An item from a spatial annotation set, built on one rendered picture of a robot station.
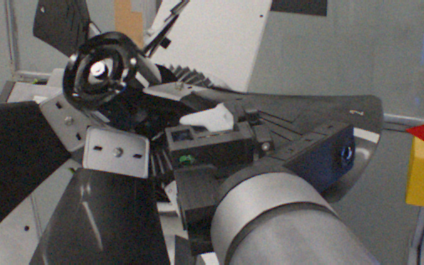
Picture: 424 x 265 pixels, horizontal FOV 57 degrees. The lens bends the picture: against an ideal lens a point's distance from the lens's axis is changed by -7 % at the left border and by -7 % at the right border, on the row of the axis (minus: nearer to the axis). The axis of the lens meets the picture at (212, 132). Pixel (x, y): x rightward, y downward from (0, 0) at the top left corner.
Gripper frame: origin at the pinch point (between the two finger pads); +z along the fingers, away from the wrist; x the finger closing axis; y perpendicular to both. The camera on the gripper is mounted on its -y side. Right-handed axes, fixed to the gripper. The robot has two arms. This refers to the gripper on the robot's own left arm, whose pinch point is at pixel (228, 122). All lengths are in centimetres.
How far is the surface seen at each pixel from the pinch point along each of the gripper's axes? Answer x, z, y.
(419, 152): 14.5, 11.2, -34.5
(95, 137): 2.8, 10.9, 15.8
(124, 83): -4.1, 8.8, 10.6
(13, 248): 108, 157, 96
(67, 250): 12.8, 0.5, 20.8
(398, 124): 27, 51, -59
